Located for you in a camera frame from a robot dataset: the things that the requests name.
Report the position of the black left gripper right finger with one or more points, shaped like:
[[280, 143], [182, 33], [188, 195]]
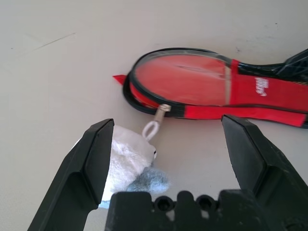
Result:
[[255, 163]]

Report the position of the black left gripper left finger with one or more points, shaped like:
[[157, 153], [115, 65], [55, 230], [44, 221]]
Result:
[[72, 173]]

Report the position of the red black paddle case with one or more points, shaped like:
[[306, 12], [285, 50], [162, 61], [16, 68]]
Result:
[[240, 113]]

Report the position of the white grey plush charm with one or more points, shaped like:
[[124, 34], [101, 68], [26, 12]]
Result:
[[130, 156]]

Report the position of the red ping-pong paddle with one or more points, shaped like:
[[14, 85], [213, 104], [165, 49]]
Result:
[[187, 84]]

